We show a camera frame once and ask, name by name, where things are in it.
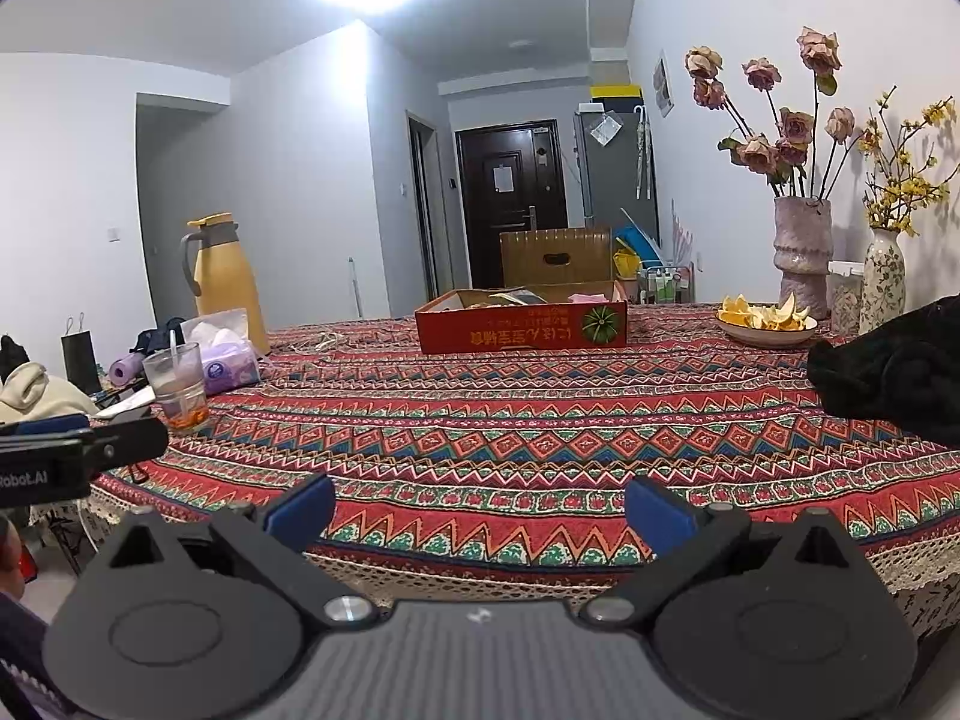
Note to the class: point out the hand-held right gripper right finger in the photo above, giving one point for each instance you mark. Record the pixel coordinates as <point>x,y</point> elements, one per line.
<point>660,514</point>

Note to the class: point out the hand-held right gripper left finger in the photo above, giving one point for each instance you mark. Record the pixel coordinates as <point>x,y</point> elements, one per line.
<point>300,510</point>

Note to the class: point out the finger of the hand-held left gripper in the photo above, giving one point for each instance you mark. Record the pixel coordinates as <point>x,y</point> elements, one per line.
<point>45,426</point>
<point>127,442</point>

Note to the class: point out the red orange cardboard box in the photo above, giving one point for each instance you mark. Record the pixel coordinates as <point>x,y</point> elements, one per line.
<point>517,330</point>

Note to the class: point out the beige garment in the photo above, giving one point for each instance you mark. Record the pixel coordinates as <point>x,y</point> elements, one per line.
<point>37,394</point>

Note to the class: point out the clear glass cup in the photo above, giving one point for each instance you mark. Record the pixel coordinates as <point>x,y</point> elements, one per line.
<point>176,397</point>

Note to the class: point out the purple rolled mat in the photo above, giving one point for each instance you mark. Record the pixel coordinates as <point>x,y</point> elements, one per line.
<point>126,367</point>

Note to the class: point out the black paper bag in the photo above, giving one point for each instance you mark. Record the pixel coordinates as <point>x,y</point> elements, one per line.
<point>81,360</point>

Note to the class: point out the white straw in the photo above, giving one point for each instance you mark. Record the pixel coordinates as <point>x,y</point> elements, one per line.
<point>174,349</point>

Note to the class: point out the dark blue clothing heap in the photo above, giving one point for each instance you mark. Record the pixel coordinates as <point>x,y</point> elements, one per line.
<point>157,337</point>

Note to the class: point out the purple tissue pack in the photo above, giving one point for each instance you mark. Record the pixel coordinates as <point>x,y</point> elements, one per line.
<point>225,367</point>

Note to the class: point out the person's dark blue clothing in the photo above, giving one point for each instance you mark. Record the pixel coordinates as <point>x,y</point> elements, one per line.
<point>22,652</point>

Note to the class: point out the yellow thermos jug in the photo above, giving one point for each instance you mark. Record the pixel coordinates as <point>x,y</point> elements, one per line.
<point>225,285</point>

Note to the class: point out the white ceramic bowl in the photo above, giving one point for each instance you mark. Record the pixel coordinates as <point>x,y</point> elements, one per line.
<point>765,338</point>

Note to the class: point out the metal storage rack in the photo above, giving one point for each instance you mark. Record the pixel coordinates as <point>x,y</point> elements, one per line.
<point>664,285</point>

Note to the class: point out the yellow plastic bag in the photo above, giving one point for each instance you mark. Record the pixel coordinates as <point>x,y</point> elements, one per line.
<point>625,264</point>

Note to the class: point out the brown wooden chair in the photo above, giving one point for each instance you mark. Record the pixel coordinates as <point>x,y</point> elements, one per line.
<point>555,259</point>

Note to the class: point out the black fleece garment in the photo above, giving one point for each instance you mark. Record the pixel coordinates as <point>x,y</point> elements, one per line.
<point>900,375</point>

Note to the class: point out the blue plastic sheet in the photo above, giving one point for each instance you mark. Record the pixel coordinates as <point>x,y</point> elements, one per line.
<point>641,236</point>

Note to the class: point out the clear glass jar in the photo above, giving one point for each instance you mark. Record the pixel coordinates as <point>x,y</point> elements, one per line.
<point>844,300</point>

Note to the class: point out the pink ceramic vase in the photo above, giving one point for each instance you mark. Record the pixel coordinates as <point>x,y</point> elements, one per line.
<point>802,262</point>

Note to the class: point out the dark interior door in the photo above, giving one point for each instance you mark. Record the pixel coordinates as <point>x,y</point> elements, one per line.
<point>421,217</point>

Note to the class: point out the floral ceramic vase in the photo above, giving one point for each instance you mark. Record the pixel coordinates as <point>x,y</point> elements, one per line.
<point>881,285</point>

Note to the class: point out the dark entrance door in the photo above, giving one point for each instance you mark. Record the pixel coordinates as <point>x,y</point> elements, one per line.
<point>487,240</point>

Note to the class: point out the grey refrigerator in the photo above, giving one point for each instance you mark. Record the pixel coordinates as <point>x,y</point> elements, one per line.
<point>611,187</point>

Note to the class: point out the white folded umbrella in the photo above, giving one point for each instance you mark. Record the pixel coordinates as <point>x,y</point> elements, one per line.
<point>642,154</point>

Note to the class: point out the white paper notice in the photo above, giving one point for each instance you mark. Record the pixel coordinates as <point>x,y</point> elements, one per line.
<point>503,176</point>

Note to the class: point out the clear plastic bag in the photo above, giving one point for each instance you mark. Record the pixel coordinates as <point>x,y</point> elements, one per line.
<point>606,130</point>

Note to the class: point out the yellow flower branches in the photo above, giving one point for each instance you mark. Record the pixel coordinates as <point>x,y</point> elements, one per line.
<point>900,195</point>

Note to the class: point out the yellow black box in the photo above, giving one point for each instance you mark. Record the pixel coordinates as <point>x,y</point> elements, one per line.
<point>616,92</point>

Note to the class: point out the white wall panel box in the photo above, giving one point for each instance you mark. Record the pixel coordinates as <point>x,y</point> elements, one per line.
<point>664,84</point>

